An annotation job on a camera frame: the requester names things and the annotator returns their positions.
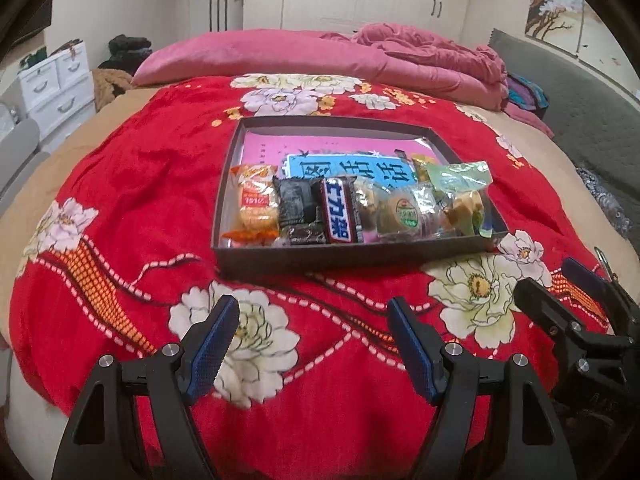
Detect Snickers chocolate bar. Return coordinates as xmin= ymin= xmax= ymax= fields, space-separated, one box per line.
xmin=312 ymin=176 xmax=363 ymax=244

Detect black snack packet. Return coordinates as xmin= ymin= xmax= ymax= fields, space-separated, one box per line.
xmin=272 ymin=177 xmax=326 ymax=246

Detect clear plastic candy packet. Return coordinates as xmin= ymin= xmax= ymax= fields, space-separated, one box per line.
xmin=412 ymin=182 xmax=456 ymax=238

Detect round green pastry packet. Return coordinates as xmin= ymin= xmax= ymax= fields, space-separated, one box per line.
xmin=378 ymin=184 xmax=423 ymax=238

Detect yellow snack packet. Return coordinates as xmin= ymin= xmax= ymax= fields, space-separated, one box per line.
xmin=411 ymin=154 xmax=439 ymax=182

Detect clear packet brown pastry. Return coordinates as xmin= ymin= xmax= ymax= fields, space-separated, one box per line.
xmin=352 ymin=176 xmax=390 ymax=243

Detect grey padded headboard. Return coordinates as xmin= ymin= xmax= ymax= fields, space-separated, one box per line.
xmin=487 ymin=27 xmax=640 ymax=201

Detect pink and blue book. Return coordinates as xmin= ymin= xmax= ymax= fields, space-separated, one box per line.
xmin=240 ymin=131 xmax=445 ymax=190

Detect colourful folded clothes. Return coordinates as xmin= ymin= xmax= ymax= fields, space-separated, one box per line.
xmin=506 ymin=73 xmax=549 ymax=116

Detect red floral blanket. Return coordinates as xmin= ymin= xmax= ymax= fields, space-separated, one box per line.
xmin=9 ymin=75 xmax=608 ymax=479

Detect grey cardboard box tray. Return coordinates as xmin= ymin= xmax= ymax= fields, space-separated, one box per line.
xmin=212 ymin=116 xmax=506 ymax=278

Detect orange cracker packet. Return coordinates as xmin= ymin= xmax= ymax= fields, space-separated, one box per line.
xmin=221 ymin=164 xmax=280 ymax=245

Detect pink quilt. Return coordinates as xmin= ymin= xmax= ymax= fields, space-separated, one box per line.
xmin=132 ymin=23 xmax=553 ymax=136

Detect white drawer cabinet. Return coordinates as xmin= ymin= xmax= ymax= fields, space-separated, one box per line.
xmin=15 ymin=40 xmax=96 ymax=153

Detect dark clothes pile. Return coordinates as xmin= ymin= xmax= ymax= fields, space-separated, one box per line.
xmin=99 ymin=35 xmax=153 ymax=76

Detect flower wall painting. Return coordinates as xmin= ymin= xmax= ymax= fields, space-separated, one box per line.
xmin=525 ymin=0 xmax=639 ymax=98

